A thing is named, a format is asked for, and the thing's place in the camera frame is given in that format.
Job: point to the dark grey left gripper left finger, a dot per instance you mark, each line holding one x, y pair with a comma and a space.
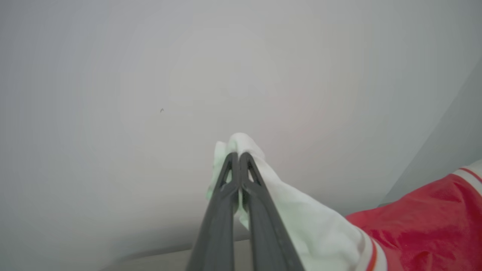
216, 229

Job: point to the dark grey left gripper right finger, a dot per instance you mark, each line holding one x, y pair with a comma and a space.
267, 233

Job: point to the red and white striped garment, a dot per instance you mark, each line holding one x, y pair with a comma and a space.
339, 226

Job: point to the grey fabric sofa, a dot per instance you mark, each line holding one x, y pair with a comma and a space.
158, 261

